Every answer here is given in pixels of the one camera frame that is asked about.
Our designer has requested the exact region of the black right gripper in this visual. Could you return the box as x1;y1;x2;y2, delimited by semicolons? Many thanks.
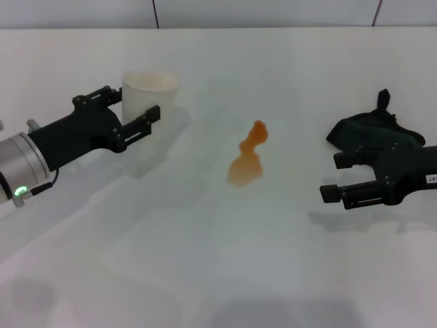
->
320;143;437;210

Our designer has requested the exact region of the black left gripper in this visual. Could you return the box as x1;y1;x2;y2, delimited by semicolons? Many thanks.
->
27;85;161;172

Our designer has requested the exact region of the white paper cup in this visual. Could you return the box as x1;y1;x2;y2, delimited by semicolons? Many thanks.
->
121;70;180;126

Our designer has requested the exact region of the dark blue rag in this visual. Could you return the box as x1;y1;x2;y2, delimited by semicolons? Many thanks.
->
326;88;427;154

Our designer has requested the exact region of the brown water stain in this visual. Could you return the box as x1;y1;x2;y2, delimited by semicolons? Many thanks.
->
227;119;270;189

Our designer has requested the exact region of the left arm cable with plug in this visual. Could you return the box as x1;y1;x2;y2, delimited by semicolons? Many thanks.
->
13;169;61;208

